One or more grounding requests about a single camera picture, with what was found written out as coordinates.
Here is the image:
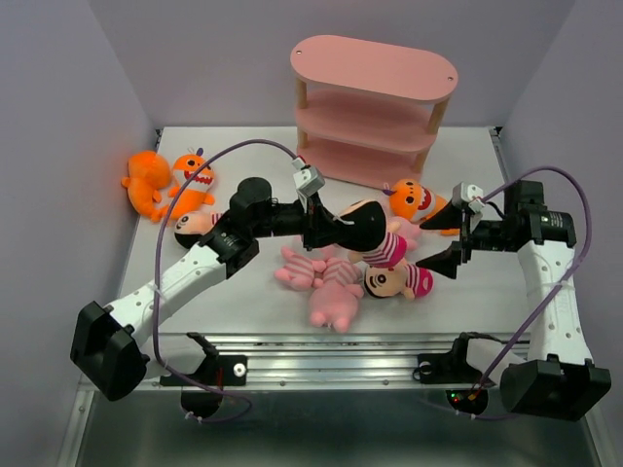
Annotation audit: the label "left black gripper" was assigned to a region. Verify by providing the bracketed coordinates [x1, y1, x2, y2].
[252, 191, 351, 251]

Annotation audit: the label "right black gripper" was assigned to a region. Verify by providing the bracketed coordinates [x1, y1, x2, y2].
[415, 194, 515, 278]

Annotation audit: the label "boy doll pink pants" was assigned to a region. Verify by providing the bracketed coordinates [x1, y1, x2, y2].
[362, 262, 434, 300]
[339, 199, 407, 269]
[173, 211, 223, 249]

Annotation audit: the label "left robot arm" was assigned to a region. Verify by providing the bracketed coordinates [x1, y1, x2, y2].
[70, 177, 386, 402]

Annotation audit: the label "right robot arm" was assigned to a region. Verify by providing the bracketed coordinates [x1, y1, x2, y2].
[419, 180, 611, 421]

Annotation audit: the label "pink three-tier shelf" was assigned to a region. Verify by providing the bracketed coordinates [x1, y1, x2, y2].
[290, 35, 458, 188]

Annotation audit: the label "pink striped plush upper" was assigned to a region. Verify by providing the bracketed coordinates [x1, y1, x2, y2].
[387, 216, 421, 252]

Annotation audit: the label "pink striped plush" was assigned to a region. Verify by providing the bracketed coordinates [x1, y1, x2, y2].
[309, 258, 364, 333]
[387, 216, 421, 252]

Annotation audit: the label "orange shark plush right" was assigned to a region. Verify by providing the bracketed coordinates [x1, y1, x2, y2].
[382, 179, 448, 226]

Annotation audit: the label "orange shark plush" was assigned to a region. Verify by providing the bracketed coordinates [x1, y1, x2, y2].
[166, 148, 215, 224]
[382, 179, 448, 226]

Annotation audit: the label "pink plush with face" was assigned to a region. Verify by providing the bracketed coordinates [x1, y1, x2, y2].
[274, 245, 338, 291]

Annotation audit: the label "pink striped plush lower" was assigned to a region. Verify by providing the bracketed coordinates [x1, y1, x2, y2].
[309, 258, 364, 333]

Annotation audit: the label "orange shark plush left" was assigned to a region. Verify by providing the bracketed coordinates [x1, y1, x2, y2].
[166, 148, 215, 224]

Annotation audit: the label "plain orange plush toy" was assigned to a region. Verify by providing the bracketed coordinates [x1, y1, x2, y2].
[121, 151, 171, 223]

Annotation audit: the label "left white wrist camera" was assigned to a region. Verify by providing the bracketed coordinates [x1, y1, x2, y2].
[292, 156, 325, 198]

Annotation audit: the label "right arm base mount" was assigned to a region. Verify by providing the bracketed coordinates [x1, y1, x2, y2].
[413, 332, 504, 419]

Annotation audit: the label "aluminium rail frame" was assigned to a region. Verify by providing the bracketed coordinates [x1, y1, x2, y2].
[57, 126, 612, 467]

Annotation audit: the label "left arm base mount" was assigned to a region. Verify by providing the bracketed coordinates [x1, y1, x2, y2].
[159, 332, 252, 424]

